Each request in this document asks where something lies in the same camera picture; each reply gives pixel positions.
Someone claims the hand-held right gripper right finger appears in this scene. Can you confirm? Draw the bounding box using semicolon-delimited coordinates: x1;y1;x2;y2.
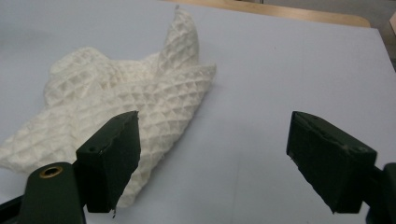
286;110;378;215

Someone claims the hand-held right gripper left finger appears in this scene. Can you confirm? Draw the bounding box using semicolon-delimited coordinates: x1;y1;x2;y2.
76;110;142;216

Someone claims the wooden table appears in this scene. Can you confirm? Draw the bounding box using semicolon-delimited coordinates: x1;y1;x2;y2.
163;0;372;29

